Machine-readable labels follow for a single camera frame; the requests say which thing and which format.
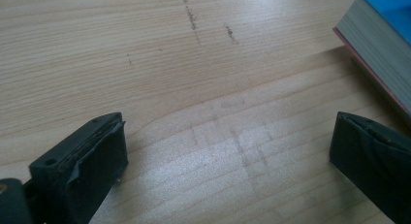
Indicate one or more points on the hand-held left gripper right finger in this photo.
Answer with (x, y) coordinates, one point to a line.
(371, 166)

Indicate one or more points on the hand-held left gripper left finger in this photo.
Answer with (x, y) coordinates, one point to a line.
(80, 172)

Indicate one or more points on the thick blue book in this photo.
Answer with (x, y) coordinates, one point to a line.
(371, 39)

